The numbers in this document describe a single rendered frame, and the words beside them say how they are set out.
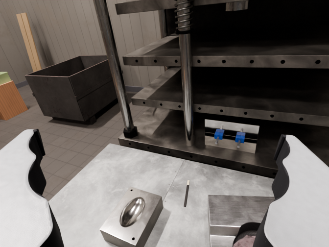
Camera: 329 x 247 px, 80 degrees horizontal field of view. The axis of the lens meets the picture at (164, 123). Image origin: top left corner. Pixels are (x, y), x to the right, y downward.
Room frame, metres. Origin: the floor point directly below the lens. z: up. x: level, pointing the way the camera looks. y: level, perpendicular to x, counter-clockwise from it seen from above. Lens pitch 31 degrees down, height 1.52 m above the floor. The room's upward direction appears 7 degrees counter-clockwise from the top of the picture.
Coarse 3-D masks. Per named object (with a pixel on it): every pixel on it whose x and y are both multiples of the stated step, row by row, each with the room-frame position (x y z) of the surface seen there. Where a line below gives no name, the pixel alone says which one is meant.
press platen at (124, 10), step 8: (136, 0) 1.11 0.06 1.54; (144, 0) 1.09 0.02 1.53; (152, 0) 1.07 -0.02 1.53; (160, 0) 1.05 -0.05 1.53; (168, 0) 1.03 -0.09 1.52; (200, 0) 0.96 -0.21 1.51; (208, 0) 0.95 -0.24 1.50; (216, 0) 0.93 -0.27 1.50; (224, 0) 0.91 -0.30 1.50; (232, 0) 0.90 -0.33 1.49; (240, 0) 0.89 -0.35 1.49; (120, 8) 1.15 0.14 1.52; (128, 8) 1.13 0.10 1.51; (136, 8) 1.11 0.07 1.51; (144, 8) 1.09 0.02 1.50; (152, 8) 1.07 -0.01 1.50; (160, 8) 1.05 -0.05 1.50; (168, 8) 1.03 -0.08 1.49
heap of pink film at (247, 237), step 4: (248, 236) 0.31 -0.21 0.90; (252, 236) 0.32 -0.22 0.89; (240, 240) 0.32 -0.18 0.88; (244, 240) 0.31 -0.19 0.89; (248, 240) 0.31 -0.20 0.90; (252, 240) 0.30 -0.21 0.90; (236, 244) 0.31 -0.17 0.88; (240, 244) 0.31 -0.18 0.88; (244, 244) 0.30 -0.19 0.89; (248, 244) 0.30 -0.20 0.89; (252, 244) 0.29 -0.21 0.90
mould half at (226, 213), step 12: (216, 204) 0.43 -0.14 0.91; (228, 204) 0.42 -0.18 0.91; (240, 204) 0.41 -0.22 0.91; (252, 204) 0.41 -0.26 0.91; (264, 204) 0.40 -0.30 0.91; (216, 216) 0.38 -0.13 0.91; (228, 216) 0.38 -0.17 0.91; (240, 216) 0.37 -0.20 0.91; (252, 216) 0.37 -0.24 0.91; (216, 228) 0.35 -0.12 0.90; (228, 228) 0.34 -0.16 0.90; (216, 240) 0.33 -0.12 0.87; (228, 240) 0.32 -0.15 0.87
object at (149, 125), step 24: (144, 120) 1.29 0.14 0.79; (168, 120) 1.25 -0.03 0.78; (264, 120) 1.09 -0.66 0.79; (120, 144) 1.09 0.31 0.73; (144, 144) 1.00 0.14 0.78; (168, 144) 0.96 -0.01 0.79; (264, 144) 0.85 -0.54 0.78; (312, 144) 0.80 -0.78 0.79; (240, 168) 0.73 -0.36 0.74; (264, 168) 0.68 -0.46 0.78
